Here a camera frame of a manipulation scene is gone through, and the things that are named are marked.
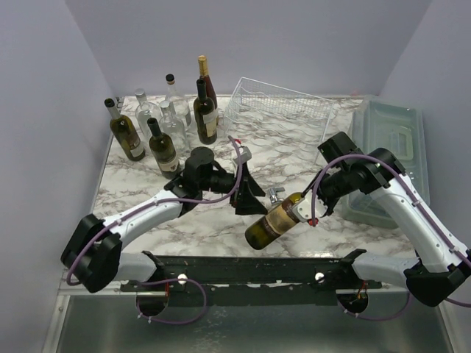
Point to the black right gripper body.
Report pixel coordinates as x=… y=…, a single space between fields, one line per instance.
x=323 y=198

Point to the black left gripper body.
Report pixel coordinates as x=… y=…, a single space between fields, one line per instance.
x=219 y=182

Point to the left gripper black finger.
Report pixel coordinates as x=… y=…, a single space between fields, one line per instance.
x=247 y=204
x=249 y=183

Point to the green bottle silver neck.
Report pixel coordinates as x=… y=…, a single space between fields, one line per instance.
x=275 y=223
x=124 y=131

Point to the dark bottle black neck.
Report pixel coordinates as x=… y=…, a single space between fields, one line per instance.
x=163 y=150
x=205 y=114

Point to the clear bottle silver stopper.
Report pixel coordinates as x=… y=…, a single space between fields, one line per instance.
x=144 y=111
x=173 y=126

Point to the clear bottle dark cork stopper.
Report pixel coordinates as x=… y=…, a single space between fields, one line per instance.
x=179 y=101

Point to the red wine bottle gold cap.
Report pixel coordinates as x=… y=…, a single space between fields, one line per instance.
x=204 y=74

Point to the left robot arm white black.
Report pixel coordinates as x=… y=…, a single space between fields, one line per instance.
x=94 y=255

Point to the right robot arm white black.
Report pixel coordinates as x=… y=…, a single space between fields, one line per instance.
x=442 y=262

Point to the chrome faucet with white fitting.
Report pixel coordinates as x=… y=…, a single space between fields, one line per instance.
x=274 y=195

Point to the clear plastic storage box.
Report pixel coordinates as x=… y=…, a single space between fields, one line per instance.
x=377 y=124

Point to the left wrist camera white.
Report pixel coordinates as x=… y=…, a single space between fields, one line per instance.
x=244 y=153

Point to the white wire wine rack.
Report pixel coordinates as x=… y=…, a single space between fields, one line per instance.
x=287 y=120

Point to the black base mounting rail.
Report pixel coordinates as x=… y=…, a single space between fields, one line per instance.
x=225 y=281

